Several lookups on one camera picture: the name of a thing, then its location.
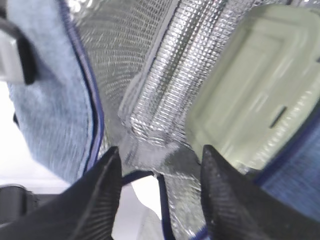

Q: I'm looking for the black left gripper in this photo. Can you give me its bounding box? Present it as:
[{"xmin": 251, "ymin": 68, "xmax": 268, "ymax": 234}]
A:
[{"xmin": 0, "ymin": 185, "xmax": 38, "ymax": 223}]

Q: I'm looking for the dark blue lunch bag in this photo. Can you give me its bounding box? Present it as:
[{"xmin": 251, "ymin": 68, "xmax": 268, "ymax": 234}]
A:
[{"xmin": 0, "ymin": 0, "xmax": 320, "ymax": 240}]

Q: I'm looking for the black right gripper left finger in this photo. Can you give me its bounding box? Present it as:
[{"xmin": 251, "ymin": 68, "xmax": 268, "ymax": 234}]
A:
[{"xmin": 0, "ymin": 146, "xmax": 122, "ymax": 240}]

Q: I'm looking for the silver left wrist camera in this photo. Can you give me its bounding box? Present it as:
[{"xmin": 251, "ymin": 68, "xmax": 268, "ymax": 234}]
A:
[{"xmin": 0, "ymin": 30, "xmax": 25, "ymax": 84}]

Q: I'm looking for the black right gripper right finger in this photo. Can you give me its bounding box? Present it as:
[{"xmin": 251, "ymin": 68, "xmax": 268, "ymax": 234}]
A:
[{"xmin": 200, "ymin": 145, "xmax": 320, "ymax": 240}]

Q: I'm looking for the green lidded glass container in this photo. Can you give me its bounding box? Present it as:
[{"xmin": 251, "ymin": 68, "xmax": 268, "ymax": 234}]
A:
[{"xmin": 185, "ymin": 4, "xmax": 320, "ymax": 173}]

